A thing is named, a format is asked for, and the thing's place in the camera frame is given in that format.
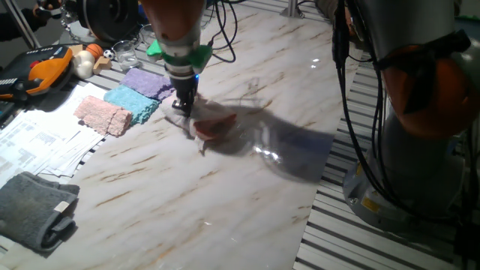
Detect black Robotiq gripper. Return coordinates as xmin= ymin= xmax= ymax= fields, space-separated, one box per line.
xmin=171 ymin=74 xmax=200 ymax=118

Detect white cloth with orange edge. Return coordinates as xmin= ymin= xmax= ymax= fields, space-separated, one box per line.
xmin=163 ymin=95 xmax=238 ymax=143

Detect dark sleeved forearm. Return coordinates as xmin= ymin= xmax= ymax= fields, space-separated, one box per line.
xmin=0 ymin=7 xmax=46 ymax=42

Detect olive sleeved forearm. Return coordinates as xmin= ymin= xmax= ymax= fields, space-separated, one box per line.
xmin=314 ymin=0 xmax=338 ymax=23

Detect purple textured sponge cloth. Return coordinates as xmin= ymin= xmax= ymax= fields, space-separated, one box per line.
xmin=119 ymin=67 xmax=176 ymax=101

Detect teal textured sponge cloth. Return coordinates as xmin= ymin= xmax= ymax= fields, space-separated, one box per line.
xmin=103 ymin=84 xmax=161 ymax=125

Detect pink textured sponge cloth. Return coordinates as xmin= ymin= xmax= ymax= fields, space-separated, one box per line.
xmin=73 ymin=95 xmax=133 ymax=137

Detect hand of dark sleeved person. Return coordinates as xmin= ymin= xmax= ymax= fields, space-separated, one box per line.
xmin=33 ymin=0 xmax=64 ymax=19

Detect empty clear glass beaker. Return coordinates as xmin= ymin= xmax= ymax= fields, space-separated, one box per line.
xmin=111 ymin=40 xmax=140 ymax=71

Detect light wooden block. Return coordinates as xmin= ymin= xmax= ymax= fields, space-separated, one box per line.
xmin=92 ymin=55 xmax=113 ymax=75

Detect marble pattern table sheet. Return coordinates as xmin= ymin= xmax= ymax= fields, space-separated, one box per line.
xmin=0 ymin=0 xmax=361 ymax=270

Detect small orange basketball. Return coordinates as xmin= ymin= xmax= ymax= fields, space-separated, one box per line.
xmin=85 ymin=43 xmax=104 ymax=60

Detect white gourd shaped figure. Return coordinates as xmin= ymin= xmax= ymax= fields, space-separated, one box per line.
xmin=71 ymin=50 xmax=95 ymax=80

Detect black round spool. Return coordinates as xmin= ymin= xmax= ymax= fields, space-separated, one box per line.
xmin=76 ymin=0 xmax=140 ymax=43

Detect white printed paper sheets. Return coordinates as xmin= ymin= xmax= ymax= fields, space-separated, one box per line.
xmin=0 ymin=82 xmax=108 ymax=188

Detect orange black teach pendant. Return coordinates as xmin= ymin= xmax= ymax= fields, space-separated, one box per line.
xmin=0 ymin=44 xmax=74 ymax=102

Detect folded dark grey towel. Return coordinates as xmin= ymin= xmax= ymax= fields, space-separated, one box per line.
xmin=0 ymin=171 xmax=80 ymax=253

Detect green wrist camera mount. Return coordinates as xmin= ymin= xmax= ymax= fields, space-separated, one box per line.
xmin=145 ymin=39 xmax=214 ymax=75

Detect aluminium frame post with foot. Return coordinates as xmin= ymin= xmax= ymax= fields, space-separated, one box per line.
xmin=279 ymin=0 xmax=305 ymax=19

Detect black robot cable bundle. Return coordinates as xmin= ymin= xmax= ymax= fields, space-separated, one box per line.
xmin=202 ymin=0 xmax=480 ymax=233

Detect thin aluminium frame beam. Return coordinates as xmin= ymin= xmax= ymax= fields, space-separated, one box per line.
xmin=3 ymin=0 xmax=42 ymax=50

